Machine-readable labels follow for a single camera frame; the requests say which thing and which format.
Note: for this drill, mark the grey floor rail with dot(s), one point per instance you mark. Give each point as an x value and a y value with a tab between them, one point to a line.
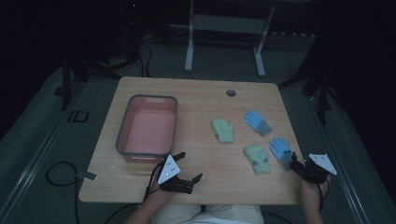
32	161
345	174

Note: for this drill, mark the pink bin grey rim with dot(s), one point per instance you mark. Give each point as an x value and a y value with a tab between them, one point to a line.
148	127

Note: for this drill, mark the blue glove grey cuff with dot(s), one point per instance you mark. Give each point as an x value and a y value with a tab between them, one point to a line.
257	122
280	147

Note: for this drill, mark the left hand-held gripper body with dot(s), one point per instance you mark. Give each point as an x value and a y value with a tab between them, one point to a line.
169	171

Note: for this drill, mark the person's beige pants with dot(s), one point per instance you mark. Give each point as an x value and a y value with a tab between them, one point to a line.
205	215

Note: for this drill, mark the plain green mitten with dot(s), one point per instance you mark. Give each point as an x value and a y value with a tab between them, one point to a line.
223	131

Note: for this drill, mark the dark power strip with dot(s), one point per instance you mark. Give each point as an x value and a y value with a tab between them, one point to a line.
292	34

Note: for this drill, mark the person's right hand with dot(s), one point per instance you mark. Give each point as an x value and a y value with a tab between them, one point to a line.
313	196

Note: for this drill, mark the green mitten blue print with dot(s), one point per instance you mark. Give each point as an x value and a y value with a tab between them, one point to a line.
257	158

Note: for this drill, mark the grey metal stand frame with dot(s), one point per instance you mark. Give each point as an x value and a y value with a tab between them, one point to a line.
229	24

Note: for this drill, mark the grey table clip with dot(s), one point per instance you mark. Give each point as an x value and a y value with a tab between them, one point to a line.
88	176

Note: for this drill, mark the person's left hand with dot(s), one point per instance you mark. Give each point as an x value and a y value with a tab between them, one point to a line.
158	195

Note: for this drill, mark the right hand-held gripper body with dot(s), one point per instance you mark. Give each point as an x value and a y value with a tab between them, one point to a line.
320	163

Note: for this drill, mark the black tripod stand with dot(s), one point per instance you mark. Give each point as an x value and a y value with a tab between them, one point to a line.
66	87
322	93

